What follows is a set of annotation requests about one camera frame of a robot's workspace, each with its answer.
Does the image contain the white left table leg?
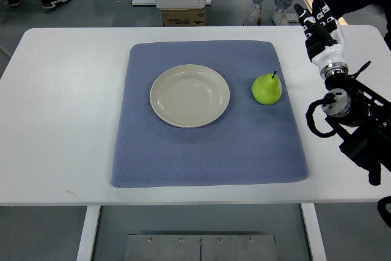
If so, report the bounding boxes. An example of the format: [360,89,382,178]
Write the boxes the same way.
[76,205,101,261]

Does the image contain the white right table leg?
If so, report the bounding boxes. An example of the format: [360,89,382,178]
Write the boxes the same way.
[301,203,327,261]

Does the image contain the blue woven table mat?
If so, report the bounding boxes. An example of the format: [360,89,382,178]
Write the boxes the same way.
[111,40,309,188]

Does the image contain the cream round plate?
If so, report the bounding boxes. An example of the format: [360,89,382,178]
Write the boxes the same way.
[150,64,230,128]

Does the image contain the white table leg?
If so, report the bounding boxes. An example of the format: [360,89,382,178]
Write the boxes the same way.
[76,205,101,261]
[301,203,327,261]

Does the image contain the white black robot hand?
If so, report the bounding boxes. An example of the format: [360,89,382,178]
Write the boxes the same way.
[294,0,348,79]

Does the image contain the brown cardboard box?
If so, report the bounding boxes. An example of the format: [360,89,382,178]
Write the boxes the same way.
[162,8,206,27]

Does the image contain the green pear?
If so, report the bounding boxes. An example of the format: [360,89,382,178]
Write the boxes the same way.
[252,71,282,105]

